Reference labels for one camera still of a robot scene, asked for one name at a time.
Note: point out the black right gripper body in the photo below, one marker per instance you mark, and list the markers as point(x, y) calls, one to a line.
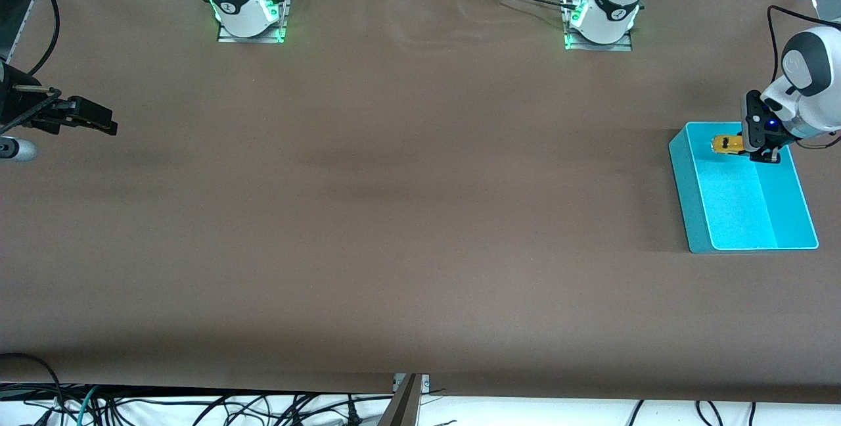
point(13, 101)

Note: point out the metal table leg bracket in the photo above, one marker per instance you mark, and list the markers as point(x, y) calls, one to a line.
point(407, 406)

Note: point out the turquoise plastic bin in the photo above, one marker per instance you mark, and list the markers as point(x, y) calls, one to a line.
point(742, 215)

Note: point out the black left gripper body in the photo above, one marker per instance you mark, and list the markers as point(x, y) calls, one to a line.
point(766, 141)

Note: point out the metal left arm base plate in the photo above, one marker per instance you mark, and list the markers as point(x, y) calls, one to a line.
point(624, 47)

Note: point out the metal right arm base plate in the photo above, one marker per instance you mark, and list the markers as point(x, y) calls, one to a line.
point(284, 25)

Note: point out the yellow beetle toy car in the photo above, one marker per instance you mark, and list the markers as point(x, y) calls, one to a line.
point(728, 144)

